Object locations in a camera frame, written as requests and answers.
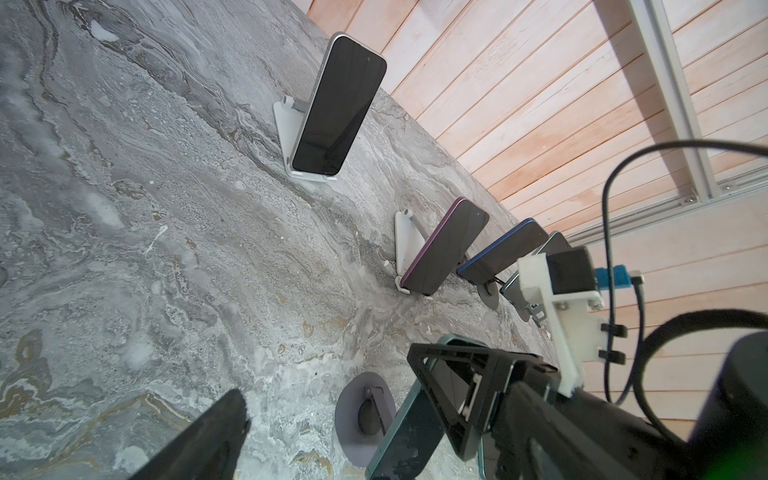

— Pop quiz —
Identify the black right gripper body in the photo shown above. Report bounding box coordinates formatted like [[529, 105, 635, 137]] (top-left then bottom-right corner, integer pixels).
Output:
[[491, 366, 690, 479]]

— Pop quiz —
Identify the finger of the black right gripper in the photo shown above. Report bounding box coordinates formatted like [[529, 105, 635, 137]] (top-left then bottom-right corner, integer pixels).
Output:
[[407, 343, 540, 461]]

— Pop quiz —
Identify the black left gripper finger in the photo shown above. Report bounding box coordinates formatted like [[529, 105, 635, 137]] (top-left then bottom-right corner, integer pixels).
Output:
[[132, 389, 251, 479]]

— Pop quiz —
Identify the grey round stand front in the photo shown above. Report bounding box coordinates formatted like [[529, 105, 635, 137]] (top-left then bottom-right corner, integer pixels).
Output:
[[334, 372, 396, 468]]

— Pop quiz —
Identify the purple phone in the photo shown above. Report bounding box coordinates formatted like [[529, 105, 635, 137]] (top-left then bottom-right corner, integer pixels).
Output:
[[395, 197, 490, 296]]

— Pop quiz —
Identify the grey stand of blue phone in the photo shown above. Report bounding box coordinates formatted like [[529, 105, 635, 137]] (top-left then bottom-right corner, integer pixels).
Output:
[[476, 278, 504, 310]]

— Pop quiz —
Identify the dark phone on tall stand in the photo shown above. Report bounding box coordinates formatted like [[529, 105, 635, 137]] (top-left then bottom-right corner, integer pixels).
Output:
[[500, 231, 571, 327]]

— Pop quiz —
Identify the white stand of purple phone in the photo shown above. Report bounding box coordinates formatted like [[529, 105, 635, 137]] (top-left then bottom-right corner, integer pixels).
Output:
[[394, 209, 427, 295]]

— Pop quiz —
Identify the white stand far-left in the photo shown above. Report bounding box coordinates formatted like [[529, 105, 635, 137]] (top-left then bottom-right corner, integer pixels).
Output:
[[273, 95, 337, 183]]

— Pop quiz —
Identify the phone on white stand far-left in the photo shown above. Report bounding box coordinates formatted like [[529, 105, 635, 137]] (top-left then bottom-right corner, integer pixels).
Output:
[[289, 32, 387, 177]]

